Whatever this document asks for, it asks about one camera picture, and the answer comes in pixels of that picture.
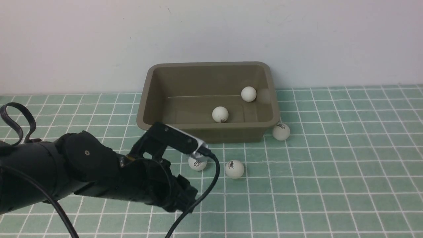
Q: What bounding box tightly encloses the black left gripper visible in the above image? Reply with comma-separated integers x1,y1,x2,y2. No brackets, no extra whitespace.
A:
74,156,198,213

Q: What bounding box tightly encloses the white ping-pong ball with logo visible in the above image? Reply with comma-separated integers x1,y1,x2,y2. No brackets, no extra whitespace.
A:
188,157,207,171

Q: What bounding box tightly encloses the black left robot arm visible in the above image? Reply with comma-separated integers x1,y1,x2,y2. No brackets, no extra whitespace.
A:
1,131,198,213

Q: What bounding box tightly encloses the olive plastic storage bin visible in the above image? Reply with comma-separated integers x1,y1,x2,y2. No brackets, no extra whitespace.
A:
136,61,281,144

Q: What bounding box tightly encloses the green checkered table cloth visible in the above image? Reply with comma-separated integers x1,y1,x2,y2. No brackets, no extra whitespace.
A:
0,84,423,238

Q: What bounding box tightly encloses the black left camera cable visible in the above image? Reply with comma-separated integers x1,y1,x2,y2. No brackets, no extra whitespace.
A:
0,152,221,238

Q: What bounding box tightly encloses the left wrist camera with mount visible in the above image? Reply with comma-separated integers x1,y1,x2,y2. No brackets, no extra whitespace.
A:
129,122,217,162

